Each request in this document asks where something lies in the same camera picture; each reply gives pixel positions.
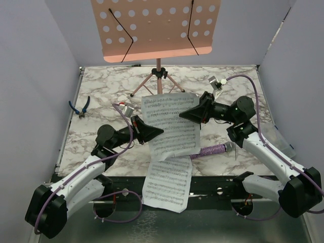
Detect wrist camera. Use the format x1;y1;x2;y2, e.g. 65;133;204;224
208;76;227;100
118;102;134;118

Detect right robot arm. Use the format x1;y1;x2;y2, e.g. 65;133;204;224
179;92;323;218

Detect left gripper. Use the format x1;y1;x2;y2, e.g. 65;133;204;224
111;115;164;149

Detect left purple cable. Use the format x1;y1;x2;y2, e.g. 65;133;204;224
32;102;144;235

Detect purple cable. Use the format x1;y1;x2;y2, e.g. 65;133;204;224
32;102;144;235
225;74;324;221

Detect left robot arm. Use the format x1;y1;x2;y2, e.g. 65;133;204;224
25;115;164;238

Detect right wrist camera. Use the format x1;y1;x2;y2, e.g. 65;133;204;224
208;76;227;100

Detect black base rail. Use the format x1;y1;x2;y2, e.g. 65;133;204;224
43;176;308;211

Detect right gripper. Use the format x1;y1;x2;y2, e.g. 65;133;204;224
180;91;238;124

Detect sheet music page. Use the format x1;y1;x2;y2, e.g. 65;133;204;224
141;93;200;161
142;156;192;213

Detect purple glitter microphone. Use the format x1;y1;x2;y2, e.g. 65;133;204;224
190;142;235;159

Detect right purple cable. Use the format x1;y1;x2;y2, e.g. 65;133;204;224
225;74;324;221

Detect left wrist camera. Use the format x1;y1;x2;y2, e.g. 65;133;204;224
118;102;134;118

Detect blue handled pliers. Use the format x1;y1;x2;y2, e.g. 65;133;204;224
68;95;91;119

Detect pink music stand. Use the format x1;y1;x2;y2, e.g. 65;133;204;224
91;1;221;94

